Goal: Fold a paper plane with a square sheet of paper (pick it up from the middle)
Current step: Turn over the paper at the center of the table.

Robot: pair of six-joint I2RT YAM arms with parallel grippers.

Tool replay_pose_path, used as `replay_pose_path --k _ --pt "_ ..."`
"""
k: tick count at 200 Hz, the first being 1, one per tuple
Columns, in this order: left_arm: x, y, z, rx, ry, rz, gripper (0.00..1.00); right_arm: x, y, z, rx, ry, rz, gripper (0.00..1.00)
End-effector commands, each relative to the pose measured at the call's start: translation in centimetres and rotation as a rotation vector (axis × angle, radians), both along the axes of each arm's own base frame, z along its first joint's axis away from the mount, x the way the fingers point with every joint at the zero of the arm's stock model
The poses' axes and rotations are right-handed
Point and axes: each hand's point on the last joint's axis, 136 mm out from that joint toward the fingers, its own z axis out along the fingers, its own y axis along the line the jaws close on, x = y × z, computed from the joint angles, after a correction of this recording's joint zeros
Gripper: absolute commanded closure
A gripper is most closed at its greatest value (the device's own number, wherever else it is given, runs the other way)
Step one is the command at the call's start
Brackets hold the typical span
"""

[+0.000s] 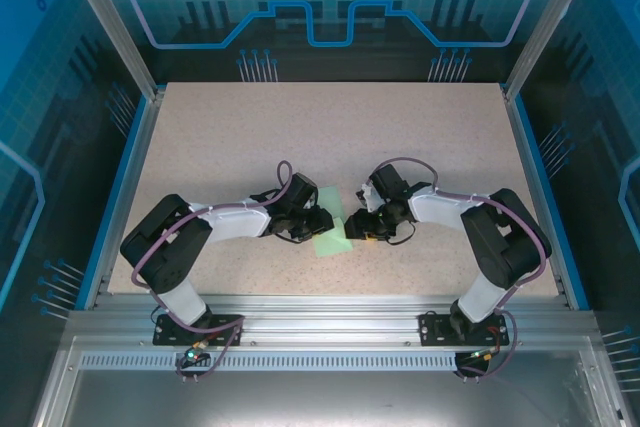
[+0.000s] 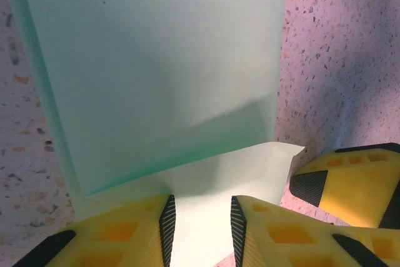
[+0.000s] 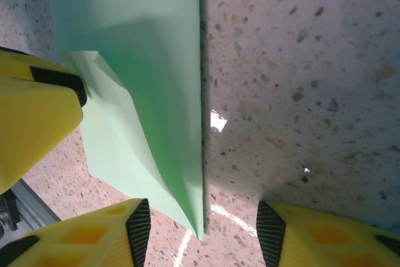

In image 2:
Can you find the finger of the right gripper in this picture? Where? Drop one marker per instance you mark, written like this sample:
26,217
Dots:
353,185

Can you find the light green paper sheet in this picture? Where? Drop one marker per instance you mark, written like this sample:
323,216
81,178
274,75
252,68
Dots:
150,60

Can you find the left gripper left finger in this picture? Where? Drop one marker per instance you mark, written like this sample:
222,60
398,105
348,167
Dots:
109,242

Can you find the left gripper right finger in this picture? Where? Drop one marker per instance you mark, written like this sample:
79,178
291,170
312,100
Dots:
297,245

